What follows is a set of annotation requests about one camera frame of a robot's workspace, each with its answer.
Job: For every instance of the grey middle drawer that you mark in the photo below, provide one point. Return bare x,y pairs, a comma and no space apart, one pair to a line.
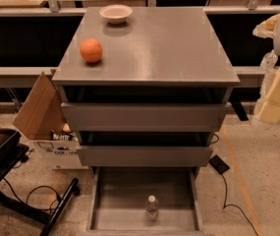
144,156

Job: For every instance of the white ceramic bowl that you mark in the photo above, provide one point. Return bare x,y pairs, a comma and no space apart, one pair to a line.
116,14

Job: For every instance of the grey drawer cabinet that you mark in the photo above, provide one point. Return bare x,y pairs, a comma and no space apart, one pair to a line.
158,56

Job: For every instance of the grey top drawer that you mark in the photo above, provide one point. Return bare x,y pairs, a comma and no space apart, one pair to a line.
131,117

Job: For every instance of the open cardboard box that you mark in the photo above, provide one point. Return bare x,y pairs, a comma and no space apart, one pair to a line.
42,122

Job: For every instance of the black power adapter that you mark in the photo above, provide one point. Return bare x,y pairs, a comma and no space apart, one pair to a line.
218,164

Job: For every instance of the grey open bottom drawer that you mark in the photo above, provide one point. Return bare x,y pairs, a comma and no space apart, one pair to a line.
119,197

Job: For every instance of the clear sanitizer bottle left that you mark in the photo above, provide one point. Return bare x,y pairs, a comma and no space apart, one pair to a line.
269,61

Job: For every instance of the orange ball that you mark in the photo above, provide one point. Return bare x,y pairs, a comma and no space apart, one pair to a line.
91,50

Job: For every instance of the clear plastic water bottle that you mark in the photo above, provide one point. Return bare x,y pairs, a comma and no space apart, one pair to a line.
151,207

